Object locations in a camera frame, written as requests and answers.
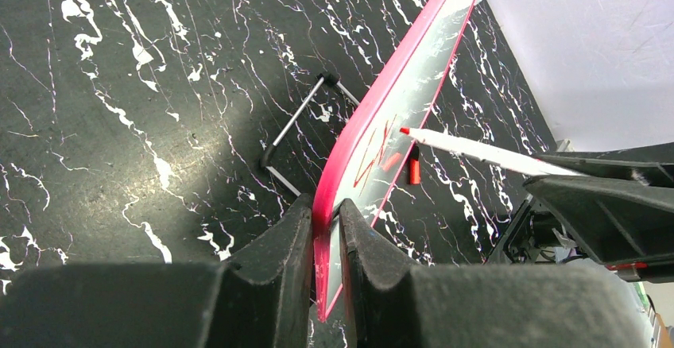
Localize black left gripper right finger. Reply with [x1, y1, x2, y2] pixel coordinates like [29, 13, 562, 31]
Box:
[339, 200, 651, 347]

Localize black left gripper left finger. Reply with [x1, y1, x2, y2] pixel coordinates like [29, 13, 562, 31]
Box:
[1, 195, 312, 347]

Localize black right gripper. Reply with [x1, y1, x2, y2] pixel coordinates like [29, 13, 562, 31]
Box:
[486, 142, 673, 269]

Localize red white marker pen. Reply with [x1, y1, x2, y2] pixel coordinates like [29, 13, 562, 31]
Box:
[400, 127, 586, 176]

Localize red marker cap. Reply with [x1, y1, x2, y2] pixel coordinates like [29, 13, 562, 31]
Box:
[408, 144, 420, 185]

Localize pink framed whiteboard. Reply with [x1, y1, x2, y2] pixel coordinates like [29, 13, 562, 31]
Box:
[312, 0, 477, 322]

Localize metal whiteboard stand wire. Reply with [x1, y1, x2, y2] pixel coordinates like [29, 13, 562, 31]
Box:
[258, 72, 362, 198]

